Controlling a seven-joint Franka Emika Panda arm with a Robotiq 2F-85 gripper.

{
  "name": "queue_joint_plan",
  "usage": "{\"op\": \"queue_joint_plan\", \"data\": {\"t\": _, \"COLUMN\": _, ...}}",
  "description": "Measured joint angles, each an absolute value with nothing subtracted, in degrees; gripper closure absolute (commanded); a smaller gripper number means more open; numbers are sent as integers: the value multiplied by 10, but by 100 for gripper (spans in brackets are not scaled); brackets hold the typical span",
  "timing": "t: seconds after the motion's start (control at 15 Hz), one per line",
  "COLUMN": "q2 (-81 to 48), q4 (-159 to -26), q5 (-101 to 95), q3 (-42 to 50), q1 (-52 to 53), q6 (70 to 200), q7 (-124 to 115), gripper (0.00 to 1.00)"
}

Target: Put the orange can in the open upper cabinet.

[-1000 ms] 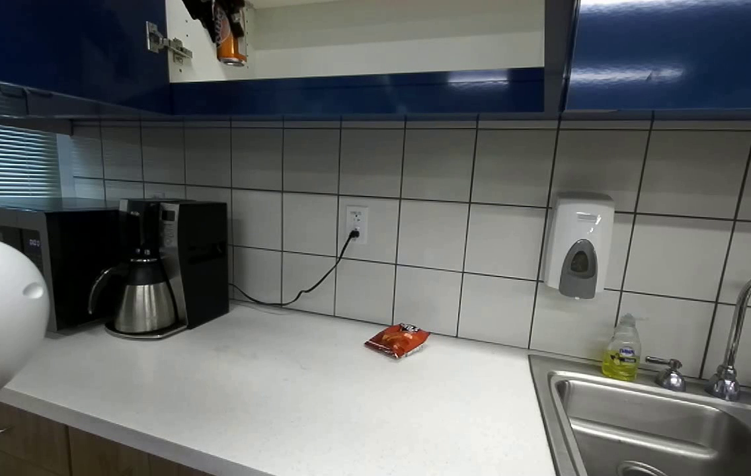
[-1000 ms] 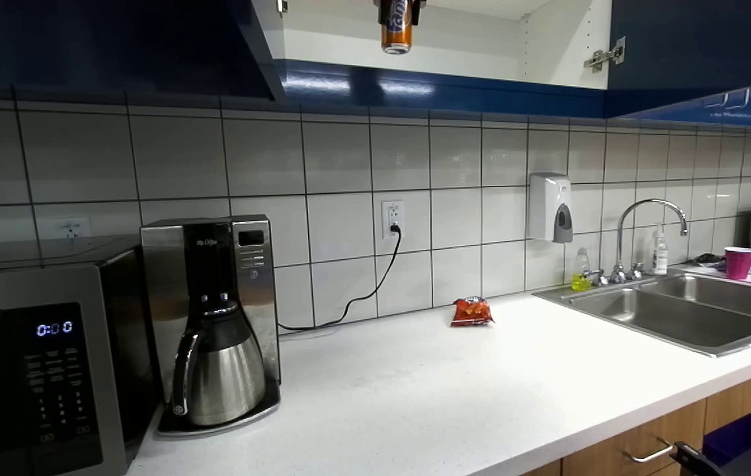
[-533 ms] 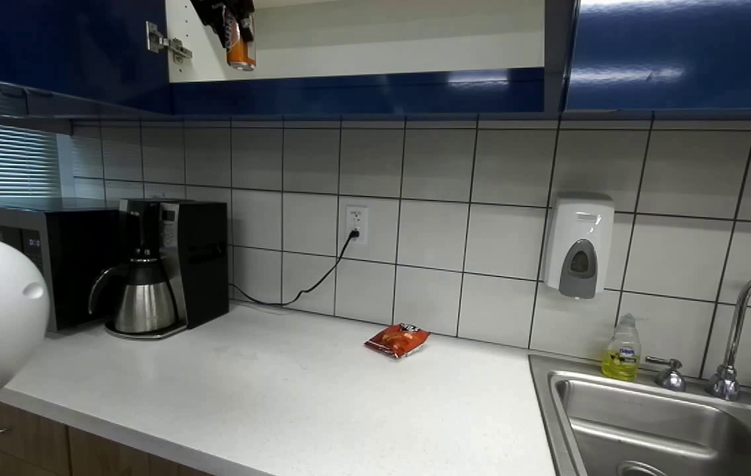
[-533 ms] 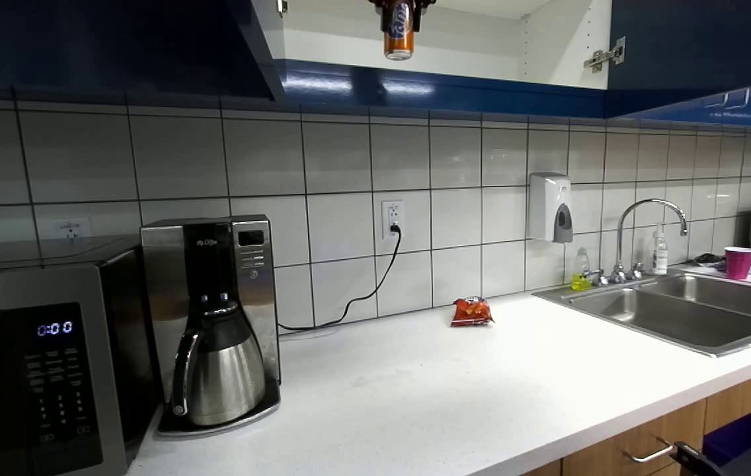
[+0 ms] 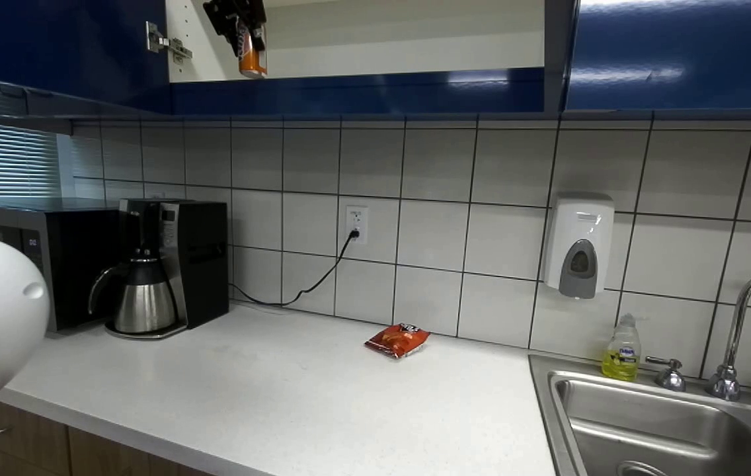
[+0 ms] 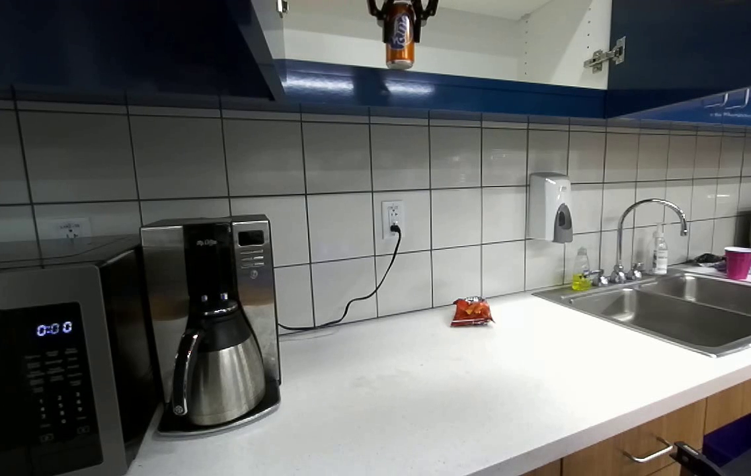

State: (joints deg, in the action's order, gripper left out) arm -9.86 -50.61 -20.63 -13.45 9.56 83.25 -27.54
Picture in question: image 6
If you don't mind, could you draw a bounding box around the orange soda can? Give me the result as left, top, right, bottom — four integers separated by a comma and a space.
380, 0, 421, 71

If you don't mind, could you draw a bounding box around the metal cabinet hinge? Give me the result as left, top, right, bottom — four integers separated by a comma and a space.
582, 34, 629, 76

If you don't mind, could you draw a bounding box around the black power cord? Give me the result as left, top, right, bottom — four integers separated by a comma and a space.
275, 223, 403, 335

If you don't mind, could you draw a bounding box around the steel coffee carafe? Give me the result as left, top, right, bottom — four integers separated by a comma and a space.
169, 300, 269, 432

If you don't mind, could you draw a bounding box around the open blue wall cabinet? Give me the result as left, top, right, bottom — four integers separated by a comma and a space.
249, 0, 618, 122

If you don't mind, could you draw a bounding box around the blue cabinet door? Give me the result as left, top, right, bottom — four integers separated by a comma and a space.
606, 0, 751, 133

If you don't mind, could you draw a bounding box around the small white bottle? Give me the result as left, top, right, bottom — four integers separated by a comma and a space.
651, 227, 670, 277

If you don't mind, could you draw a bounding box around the red chip bag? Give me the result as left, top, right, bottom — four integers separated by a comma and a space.
447, 297, 497, 330

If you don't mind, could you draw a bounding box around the white soap dispenser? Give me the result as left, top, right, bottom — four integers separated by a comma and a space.
525, 171, 578, 247

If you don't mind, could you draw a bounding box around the steel coffee maker with carafe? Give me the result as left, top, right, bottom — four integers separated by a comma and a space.
136, 214, 286, 437

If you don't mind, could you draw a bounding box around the white wall outlet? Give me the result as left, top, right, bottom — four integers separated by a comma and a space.
58, 216, 87, 252
378, 199, 409, 247

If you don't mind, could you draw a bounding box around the pink cup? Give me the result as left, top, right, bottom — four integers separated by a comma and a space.
721, 243, 751, 284

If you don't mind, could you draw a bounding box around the metal drawer handle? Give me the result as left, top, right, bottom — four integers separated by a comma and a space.
618, 441, 678, 468

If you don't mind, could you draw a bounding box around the black steel microwave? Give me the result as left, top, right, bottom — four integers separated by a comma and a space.
0, 237, 164, 476

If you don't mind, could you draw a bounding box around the stainless steel sink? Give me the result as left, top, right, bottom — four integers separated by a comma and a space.
536, 273, 751, 359

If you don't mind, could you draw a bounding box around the yellow dish soap bottle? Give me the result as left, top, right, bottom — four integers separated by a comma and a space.
565, 247, 594, 297

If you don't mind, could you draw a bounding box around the closed blue wall cabinet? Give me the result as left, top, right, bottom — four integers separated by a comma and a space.
0, 0, 278, 103

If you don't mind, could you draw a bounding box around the wooden base cabinet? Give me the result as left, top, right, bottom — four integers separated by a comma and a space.
520, 359, 751, 476

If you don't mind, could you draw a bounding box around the chrome sink faucet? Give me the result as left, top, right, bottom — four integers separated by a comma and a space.
592, 196, 693, 288

